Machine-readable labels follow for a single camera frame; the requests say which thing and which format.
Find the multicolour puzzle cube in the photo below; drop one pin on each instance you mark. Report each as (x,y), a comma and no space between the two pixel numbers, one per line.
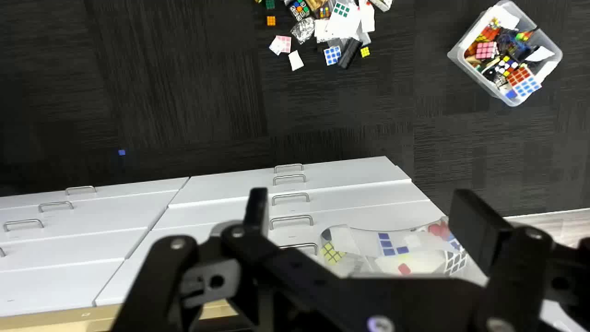
(299,7)

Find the grey crumpled wrapper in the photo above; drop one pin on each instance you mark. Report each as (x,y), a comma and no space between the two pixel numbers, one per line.
(302,27)

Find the white paper sheet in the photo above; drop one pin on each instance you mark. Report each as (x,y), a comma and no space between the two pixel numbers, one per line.
(367,18)

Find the small yellow piece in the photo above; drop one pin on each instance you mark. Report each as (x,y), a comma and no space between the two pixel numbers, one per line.
(365,51)

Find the white and green puzzle cube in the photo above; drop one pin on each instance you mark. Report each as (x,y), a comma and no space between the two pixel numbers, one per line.
(341,18)

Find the red and blue puzzle cube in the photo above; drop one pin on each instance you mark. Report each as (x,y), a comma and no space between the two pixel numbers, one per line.
(522,81)

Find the small blue piece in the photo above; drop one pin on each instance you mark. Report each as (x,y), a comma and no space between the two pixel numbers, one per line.
(122,151)

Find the clear bin of puzzle cubes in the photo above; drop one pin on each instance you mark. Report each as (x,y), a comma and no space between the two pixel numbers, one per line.
(505,55)

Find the pink puzzle cube in bin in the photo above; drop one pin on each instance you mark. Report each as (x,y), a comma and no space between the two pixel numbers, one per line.
(485,50)

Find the small orange piece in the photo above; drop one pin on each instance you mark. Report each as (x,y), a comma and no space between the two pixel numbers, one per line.
(271,20)

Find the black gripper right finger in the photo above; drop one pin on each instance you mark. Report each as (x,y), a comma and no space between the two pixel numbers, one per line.
(485,230)

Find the blue and white puzzle cube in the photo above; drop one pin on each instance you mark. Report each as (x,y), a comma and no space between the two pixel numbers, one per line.
(332,55)

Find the pink and white puzzle cube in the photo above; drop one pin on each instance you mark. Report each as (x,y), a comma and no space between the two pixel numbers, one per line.
(280,44)

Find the small white card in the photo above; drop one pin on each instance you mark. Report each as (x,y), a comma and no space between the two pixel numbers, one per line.
(295,59)

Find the black rectangular block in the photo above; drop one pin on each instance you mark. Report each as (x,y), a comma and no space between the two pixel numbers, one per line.
(348,53)

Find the white drawer cabinet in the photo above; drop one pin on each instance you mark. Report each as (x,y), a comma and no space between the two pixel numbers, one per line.
(343,184)
(79,258)

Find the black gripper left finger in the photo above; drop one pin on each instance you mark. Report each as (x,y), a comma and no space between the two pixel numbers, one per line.
(184,288)

